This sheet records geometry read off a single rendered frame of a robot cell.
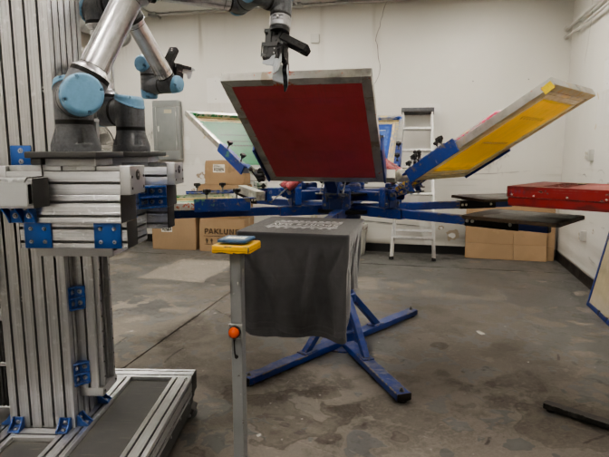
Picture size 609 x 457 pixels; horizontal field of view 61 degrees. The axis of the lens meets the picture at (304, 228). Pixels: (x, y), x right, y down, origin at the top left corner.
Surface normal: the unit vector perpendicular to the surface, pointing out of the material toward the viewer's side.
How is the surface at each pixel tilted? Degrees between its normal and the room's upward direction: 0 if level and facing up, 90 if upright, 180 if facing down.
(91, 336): 90
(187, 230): 90
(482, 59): 90
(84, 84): 97
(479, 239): 78
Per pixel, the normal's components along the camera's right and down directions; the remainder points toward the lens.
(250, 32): -0.23, 0.15
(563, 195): -0.69, 0.12
